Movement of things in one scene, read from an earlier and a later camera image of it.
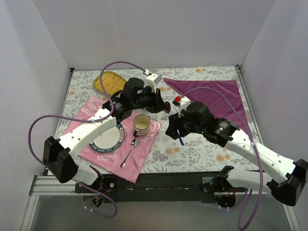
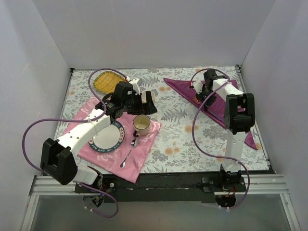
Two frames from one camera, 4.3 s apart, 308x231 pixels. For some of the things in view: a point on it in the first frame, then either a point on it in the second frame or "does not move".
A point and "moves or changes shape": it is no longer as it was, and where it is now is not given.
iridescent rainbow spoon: [180, 139] moves or changes shape
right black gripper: [175, 125] to [207, 98]
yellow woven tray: [111, 82] does not move
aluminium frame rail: [49, 186] does not move
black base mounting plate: [181, 188] does not move
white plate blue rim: [110, 141] does not move
